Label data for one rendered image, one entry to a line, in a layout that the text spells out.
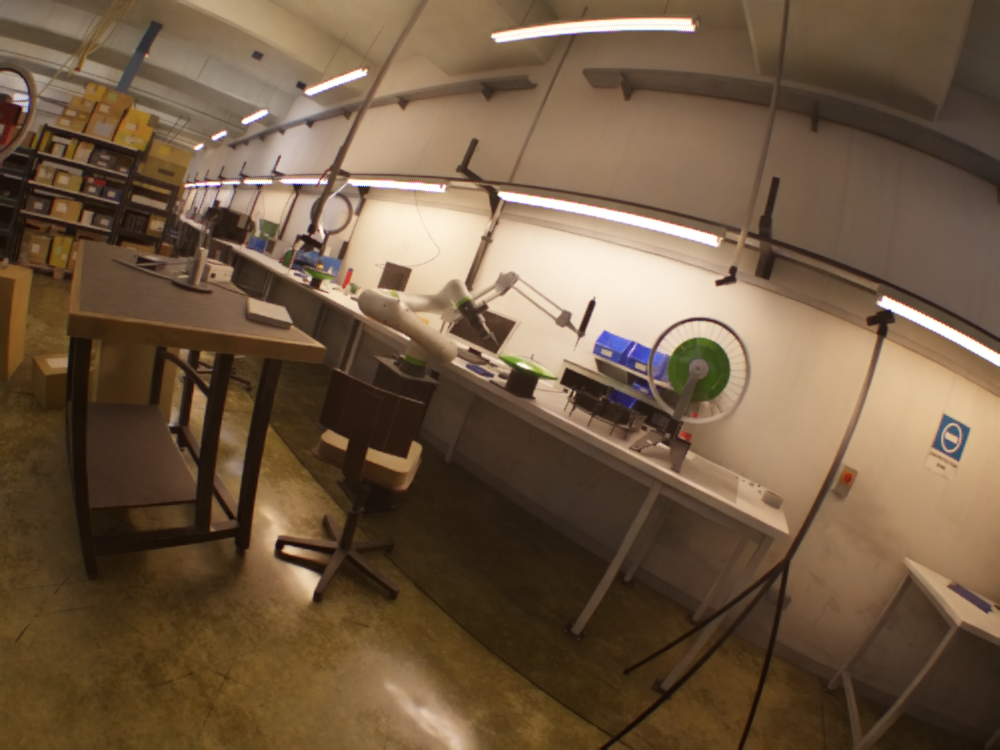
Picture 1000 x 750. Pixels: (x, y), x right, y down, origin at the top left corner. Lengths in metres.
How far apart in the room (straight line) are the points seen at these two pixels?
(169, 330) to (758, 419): 2.69
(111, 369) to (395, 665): 1.88
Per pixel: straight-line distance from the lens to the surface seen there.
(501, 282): 2.26
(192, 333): 1.10
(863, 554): 2.86
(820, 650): 3.08
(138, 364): 2.41
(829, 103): 3.22
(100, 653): 1.55
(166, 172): 6.31
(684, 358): 2.08
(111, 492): 1.68
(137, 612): 1.65
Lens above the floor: 1.25
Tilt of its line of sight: 8 degrees down
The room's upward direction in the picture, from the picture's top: 21 degrees clockwise
